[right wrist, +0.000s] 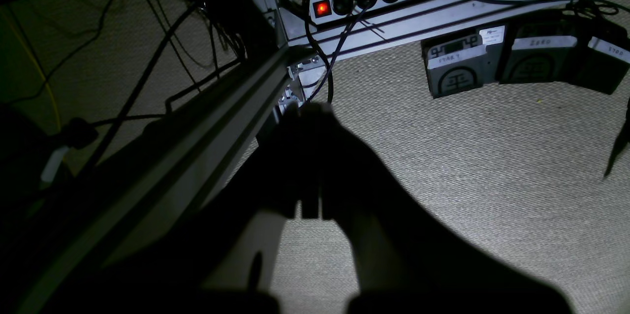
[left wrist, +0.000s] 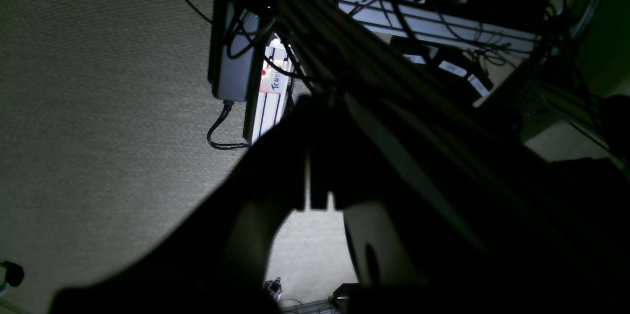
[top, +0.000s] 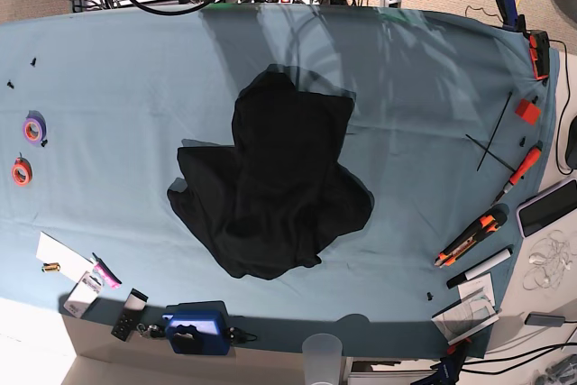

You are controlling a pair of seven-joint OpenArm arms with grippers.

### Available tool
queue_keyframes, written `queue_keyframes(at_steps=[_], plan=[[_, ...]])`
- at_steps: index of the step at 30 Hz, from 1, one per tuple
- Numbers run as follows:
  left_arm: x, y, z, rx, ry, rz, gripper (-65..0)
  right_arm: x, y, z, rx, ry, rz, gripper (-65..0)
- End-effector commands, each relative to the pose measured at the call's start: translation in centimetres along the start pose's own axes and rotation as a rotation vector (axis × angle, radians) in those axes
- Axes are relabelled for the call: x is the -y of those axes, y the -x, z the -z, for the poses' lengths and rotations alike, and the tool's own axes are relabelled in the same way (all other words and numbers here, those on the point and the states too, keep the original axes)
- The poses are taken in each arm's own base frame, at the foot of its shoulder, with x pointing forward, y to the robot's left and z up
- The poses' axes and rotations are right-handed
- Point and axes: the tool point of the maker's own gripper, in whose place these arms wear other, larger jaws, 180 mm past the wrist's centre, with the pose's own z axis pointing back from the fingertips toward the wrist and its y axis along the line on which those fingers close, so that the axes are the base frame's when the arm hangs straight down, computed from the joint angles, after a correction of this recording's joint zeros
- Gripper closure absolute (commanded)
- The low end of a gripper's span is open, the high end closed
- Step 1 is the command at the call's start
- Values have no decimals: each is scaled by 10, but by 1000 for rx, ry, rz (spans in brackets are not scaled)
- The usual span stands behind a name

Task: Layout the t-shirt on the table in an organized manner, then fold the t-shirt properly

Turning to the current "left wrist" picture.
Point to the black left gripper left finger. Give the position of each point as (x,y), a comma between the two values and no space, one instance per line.
(215,261)

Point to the grey power adapter box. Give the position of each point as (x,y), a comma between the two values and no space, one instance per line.
(236,34)

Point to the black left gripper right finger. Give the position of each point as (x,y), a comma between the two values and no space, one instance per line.
(486,220)

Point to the white power strip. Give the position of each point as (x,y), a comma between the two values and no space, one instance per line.
(433,4)

